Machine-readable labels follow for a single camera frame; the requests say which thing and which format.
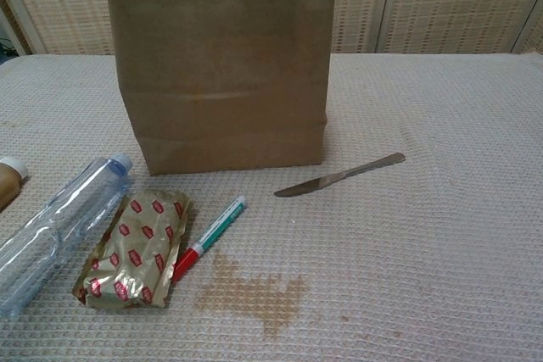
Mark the clear plastic water bottle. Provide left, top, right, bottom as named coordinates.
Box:
left=0, top=152, right=133, bottom=319

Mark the brown paper bag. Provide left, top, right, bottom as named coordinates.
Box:
left=105, top=0, right=338, bottom=175

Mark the gold foil snack package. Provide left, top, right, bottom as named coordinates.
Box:
left=70, top=188, right=193, bottom=309

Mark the bamboo folding screen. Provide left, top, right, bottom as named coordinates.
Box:
left=0, top=0, right=543, bottom=56

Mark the brown juice bottle white cap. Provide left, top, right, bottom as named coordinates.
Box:
left=0, top=156, right=30, bottom=213

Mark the marker pen with red cap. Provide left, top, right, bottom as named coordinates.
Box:
left=171, top=195, right=248, bottom=282

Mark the steel table knife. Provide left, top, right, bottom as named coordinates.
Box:
left=273, top=152, right=406, bottom=198

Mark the white woven tablecloth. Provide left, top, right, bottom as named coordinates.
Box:
left=0, top=53, right=543, bottom=362

